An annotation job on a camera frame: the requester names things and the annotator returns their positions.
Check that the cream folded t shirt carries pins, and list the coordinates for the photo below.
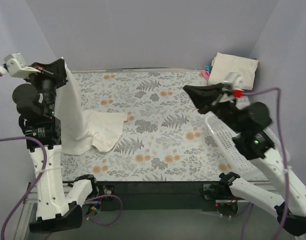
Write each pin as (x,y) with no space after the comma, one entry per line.
(224,64)

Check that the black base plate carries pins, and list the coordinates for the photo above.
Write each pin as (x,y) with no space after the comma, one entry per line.
(161,195)

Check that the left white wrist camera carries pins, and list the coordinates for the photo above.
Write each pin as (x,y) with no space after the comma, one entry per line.
(17,66)

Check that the floral table mat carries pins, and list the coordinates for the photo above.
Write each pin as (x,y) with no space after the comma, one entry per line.
(164,137)

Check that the light blue folded cloth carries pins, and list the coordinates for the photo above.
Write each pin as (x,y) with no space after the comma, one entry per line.
(207,68)

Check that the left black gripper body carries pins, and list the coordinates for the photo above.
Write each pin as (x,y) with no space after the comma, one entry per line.
(53,72)

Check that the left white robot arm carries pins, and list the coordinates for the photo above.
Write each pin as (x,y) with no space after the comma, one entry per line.
(35,102)

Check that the white t shirt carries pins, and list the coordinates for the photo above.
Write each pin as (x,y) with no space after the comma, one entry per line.
(83,129)

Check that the white plastic basket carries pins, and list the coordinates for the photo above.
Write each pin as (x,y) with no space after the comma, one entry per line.
(223,135)

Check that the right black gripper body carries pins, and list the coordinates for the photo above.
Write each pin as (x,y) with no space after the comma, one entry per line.
(215,100)

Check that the pink folded t shirt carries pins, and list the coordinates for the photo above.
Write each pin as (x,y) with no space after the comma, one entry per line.
(205,74)

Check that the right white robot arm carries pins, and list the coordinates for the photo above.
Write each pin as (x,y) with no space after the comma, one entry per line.
(288,204)

